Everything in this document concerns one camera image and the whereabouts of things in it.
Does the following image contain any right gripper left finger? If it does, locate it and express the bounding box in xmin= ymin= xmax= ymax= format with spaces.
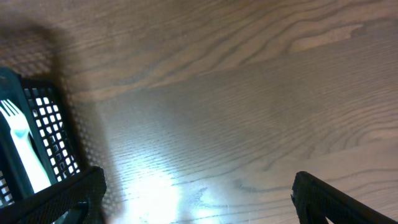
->
xmin=1 ymin=166 xmax=106 ymax=223

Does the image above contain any white fork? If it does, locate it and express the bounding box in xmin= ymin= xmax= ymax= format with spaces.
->
xmin=1 ymin=99 xmax=51 ymax=193

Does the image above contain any black plastic basket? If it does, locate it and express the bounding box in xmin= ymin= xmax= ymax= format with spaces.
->
xmin=1 ymin=68 xmax=90 ymax=223

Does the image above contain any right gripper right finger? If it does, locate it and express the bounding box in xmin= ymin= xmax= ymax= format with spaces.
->
xmin=291 ymin=171 xmax=397 ymax=224

